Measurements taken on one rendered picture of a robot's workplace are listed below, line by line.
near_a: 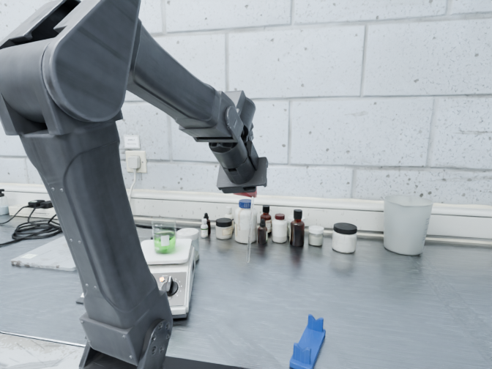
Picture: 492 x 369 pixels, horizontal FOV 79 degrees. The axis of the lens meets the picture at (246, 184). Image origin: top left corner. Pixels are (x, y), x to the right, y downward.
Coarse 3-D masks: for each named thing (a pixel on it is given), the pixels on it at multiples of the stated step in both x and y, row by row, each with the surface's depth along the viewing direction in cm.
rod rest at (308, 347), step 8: (312, 320) 52; (320, 320) 51; (312, 328) 52; (320, 328) 52; (304, 336) 51; (312, 336) 51; (320, 336) 51; (296, 344) 45; (304, 344) 49; (312, 344) 49; (320, 344) 49; (296, 352) 45; (304, 352) 45; (312, 352) 47; (296, 360) 46; (304, 360) 45; (312, 360) 46; (296, 368) 45; (304, 368) 44; (312, 368) 45
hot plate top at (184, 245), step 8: (152, 240) 73; (176, 240) 73; (184, 240) 73; (144, 248) 68; (152, 248) 68; (184, 248) 68; (152, 256) 64; (160, 256) 64; (168, 256) 64; (176, 256) 64; (184, 256) 64
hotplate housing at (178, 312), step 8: (192, 248) 72; (192, 256) 69; (152, 264) 64; (160, 264) 64; (168, 264) 64; (176, 264) 64; (184, 264) 64; (192, 264) 67; (152, 272) 61; (160, 272) 61; (192, 272) 66; (192, 280) 66; (184, 304) 57; (176, 312) 56; (184, 312) 56
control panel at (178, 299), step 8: (168, 272) 61; (176, 272) 61; (184, 272) 62; (176, 280) 60; (184, 280) 60; (160, 288) 59; (184, 288) 59; (168, 296) 58; (176, 296) 58; (184, 296) 58; (176, 304) 56
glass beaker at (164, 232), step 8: (152, 224) 63; (160, 224) 62; (168, 224) 63; (152, 232) 64; (160, 232) 63; (168, 232) 63; (160, 240) 63; (168, 240) 64; (160, 248) 64; (168, 248) 64; (176, 248) 66
